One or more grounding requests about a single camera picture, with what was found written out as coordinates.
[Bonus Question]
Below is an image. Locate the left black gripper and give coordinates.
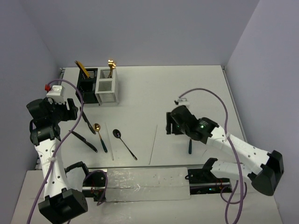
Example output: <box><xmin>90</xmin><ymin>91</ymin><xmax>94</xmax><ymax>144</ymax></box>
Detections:
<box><xmin>43</xmin><ymin>98</ymin><xmax>78</xmax><ymax>123</ymax></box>

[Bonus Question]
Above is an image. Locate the gold spoon green handle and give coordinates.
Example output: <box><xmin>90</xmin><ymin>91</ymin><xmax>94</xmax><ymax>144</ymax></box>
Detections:
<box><xmin>93</xmin><ymin>123</ymin><xmax>108</xmax><ymax>153</ymax></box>
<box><xmin>188</xmin><ymin>139</ymin><xmax>192</xmax><ymax>154</ymax></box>

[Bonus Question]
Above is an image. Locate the gold knife green handle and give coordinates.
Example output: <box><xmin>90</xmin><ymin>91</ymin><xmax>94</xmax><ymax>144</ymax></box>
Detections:
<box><xmin>75</xmin><ymin>61</ymin><xmax>90</xmax><ymax>78</ymax></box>

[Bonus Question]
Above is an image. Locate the black spoon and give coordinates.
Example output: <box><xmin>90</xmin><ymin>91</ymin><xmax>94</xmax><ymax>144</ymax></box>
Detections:
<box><xmin>113</xmin><ymin>129</ymin><xmax>138</xmax><ymax>161</ymax></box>

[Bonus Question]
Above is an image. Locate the gold fork green handle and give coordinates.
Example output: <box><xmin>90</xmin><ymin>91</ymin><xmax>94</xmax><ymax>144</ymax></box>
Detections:
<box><xmin>108</xmin><ymin>59</ymin><xmax>114</xmax><ymax>78</ymax></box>
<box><xmin>110</xmin><ymin>61</ymin><xmax>117</xmax><ymax>78</ymax></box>

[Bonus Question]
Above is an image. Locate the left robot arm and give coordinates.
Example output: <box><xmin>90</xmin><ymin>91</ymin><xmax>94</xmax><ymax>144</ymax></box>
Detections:
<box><xmin>27</xmin><ymin>98</ymin><xmax>92</xmax><ymax>224</ymax></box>

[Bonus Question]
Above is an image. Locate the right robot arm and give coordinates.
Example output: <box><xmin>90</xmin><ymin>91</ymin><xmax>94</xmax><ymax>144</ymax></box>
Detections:
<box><xmin>166</xmin><ymin>105</ymin><xmax>284</xmax><ymax>196</ymax></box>

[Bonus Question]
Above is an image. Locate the black knife upper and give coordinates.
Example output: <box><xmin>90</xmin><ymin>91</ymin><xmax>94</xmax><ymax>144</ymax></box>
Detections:
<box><xmin>82</xmin><ymin>112</ymin><xmax>96</xmax><ymax>135</ymax></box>

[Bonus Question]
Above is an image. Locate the black knife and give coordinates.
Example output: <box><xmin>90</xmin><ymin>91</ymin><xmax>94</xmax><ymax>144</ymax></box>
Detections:
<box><xmin>71</xmin><ymin>131</ymin><xmax>98</xmax><ymax>153</ymax></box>
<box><xmin>82</xmin><ymin>112</ymin><xmax>96</xmax><ymax>135</ymax></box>

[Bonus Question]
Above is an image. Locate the black utensil caddy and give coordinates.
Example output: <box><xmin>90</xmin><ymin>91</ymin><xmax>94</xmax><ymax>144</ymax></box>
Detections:
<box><xmin>77</xmin><ymin>68</ymin><xmax>98</xmax><ymax>104</ymax></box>

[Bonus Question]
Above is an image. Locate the black knife lower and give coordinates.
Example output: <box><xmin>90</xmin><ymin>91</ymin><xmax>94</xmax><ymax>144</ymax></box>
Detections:
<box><xmin>71</xmin><ymin>131</ymin><xmax>98</xmax><ymax>153</ymax></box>

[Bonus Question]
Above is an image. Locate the white utensil caddy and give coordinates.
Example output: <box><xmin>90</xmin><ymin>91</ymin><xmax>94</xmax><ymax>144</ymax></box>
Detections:
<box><xmin>95</xmin><ymin>69</ymin><xmax>119</xmax><ymax>105</ymax></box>

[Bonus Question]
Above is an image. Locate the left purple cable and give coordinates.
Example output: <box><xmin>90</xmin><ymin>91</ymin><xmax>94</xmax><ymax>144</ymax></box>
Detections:
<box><xmin>27</xmin><ymin>79</ymin><xmax>108</xmax><ymax>224</ymax></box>

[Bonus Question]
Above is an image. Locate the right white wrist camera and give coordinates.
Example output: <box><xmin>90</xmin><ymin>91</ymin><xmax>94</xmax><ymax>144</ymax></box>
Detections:
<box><xmin>174</xmin><ymin>98</ymin><xmax>190</xmax><ymax>106</ymax></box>

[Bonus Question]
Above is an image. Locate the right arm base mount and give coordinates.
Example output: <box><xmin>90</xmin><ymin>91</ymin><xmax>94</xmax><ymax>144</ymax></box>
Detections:
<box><xmin>185</xmin><ymin>168</ymin><xmax>232</xmax><ymax>195</ymax></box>

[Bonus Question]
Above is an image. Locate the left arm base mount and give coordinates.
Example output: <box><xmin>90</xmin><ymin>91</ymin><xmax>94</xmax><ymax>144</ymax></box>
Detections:
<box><xmin>82</xmin><ymin>170</ymin><xmax>108</xmax><ymax>205</ymax></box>

